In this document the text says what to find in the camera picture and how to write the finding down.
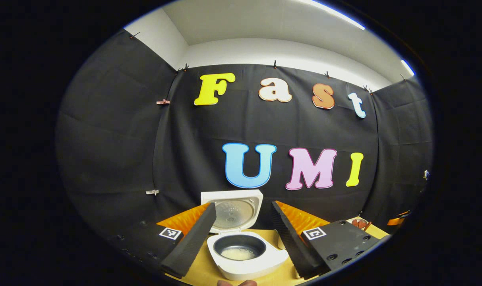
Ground black backdrop cloth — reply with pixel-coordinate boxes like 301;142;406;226
56;28;434;239

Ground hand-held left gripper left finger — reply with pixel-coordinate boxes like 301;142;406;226
106;201;217;278

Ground short ceiling light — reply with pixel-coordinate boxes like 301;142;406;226
400;59;416;77

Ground long ceiling light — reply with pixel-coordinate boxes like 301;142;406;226
300;0;366;31

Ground white rice cooker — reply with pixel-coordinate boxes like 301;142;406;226
200;189;290;281

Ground round white plate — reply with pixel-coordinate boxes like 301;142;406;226
346;216;371;232

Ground white rice grains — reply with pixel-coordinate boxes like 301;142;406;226
221;247;258;261

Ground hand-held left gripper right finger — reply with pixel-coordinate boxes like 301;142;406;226
271;200;390;279

